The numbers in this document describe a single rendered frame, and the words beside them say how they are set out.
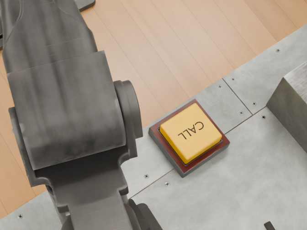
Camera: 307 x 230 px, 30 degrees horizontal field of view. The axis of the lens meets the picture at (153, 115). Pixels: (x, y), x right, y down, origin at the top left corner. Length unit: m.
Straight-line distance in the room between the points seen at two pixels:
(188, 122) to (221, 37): 0.17
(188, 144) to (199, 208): 0.09
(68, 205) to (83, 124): 0.06
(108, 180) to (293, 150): 0.46
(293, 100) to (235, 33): 0.17
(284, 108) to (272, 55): 0.11
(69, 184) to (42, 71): 0.08
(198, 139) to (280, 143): 0.13
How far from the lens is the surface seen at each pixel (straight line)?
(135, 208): 0.48
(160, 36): 0.86
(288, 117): 0.81
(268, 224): 0.78
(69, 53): 0.39
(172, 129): 0.76
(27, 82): 0.38
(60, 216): 0.45
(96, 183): 0.40
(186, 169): 0.76
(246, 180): 0.79
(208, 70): 0.84
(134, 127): 0.40
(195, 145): 0.75
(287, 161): 0.81
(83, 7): 0.88
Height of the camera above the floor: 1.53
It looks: 66 degrees down
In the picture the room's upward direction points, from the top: 10 degrees clockwise
